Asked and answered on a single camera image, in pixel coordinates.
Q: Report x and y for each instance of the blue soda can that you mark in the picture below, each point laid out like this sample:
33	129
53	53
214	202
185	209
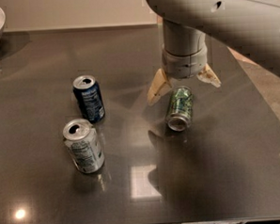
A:
88	95

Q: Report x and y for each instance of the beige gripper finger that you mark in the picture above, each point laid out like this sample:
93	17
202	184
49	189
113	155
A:
207	75
160	85

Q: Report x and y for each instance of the green soda can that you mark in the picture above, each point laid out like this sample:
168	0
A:
180	109

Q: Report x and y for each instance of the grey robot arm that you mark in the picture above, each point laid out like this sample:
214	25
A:
249	27

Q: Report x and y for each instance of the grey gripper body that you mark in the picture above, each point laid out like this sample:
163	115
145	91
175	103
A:
185	65

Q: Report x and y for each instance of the silver soda can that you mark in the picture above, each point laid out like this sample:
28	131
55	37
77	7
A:
80	137

